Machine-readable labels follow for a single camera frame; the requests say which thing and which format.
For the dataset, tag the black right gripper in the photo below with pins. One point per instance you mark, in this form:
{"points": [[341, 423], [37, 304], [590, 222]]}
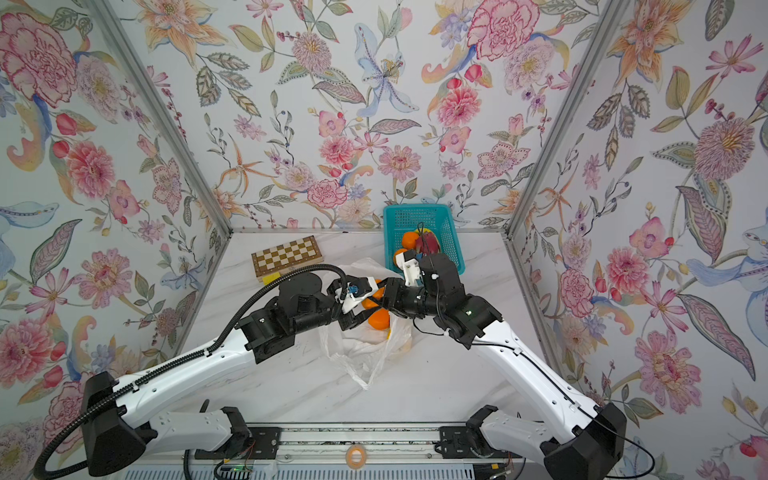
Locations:
{"points": [[399, 290]]}

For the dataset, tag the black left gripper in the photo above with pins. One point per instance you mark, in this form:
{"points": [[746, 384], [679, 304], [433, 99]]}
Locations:
{"points": [[350, 321]]}

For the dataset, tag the red dragon fruit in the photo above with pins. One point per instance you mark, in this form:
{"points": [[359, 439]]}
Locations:
{"points": [[427, 244]]}

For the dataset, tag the orange fruit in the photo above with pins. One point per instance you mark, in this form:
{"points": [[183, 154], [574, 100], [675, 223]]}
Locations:
{"points": [[399, 253], [409, 240], [380, 320], [374, 301]]}

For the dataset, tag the translucent white plastic bag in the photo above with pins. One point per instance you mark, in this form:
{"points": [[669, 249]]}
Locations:
{"points": [[364, 353]]}

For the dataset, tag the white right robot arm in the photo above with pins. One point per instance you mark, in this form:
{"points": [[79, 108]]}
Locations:
{"points": [[480, 327]]}

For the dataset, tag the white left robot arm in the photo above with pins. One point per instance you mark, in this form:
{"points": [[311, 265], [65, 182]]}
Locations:
{"points": [[136, 419]]}

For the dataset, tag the yellow foam block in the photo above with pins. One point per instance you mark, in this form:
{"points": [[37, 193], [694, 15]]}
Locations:
{"points": [[266, 280]]}

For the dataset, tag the wooden chess board box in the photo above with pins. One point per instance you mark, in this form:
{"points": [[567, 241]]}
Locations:
{"points": [[286, 257]]}

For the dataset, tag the teal plastic basket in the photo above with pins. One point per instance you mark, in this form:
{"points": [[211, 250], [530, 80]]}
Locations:
{"points": [[421, 219]]}

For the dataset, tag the beige tape roll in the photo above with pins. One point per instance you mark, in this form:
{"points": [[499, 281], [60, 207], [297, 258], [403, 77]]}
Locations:
{"points": [[356, 457]]}

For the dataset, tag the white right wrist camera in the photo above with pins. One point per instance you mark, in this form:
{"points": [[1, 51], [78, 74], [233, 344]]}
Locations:
{"points": [[409, 265]]}

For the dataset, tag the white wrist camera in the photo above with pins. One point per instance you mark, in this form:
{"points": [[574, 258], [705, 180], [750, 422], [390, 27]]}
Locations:
{"points": [[409, 265], [354, 291]]}

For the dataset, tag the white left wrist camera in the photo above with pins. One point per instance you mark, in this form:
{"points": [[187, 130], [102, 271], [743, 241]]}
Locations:
{"points": [[354, 291]]}

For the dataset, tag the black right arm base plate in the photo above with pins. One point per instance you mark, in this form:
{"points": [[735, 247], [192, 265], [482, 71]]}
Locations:
{"points": [[466, 441]]}

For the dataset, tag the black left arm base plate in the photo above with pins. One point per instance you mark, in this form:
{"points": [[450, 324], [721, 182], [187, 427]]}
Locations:
{"points": [[245, 442]]}

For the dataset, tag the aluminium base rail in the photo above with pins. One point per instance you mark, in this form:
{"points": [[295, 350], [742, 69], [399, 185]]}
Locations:
{"points": [[495, 438]]}

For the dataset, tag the aluminium corner post right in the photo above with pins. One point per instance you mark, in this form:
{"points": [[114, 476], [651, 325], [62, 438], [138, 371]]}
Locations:
{"points": [[606, 26]]}

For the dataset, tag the aluminium corner post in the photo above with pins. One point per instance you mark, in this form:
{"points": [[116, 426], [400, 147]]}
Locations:
{"points": [[106, 19], [606, 26]]}

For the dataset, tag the aluminium corner post left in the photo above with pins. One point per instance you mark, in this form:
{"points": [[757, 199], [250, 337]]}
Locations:
{"points": [[106, 19]]}

